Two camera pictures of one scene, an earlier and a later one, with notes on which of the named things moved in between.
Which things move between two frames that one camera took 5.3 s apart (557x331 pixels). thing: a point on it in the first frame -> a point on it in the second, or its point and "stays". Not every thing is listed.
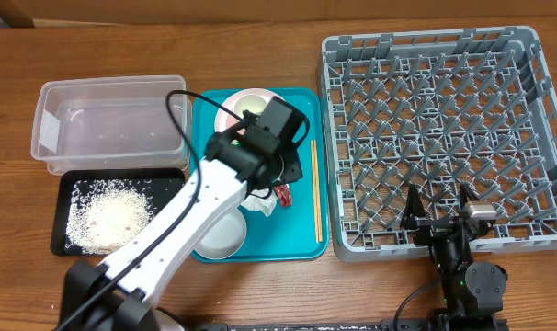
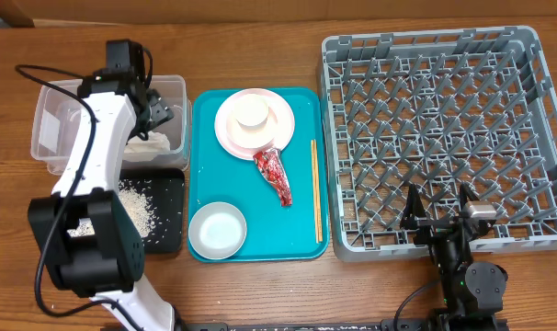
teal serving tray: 296,233 stays
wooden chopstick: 317,193 stays
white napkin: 264,204 -> 138,150
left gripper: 293,167 -> 160,112
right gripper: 413,217 stays
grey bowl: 226,238 stays
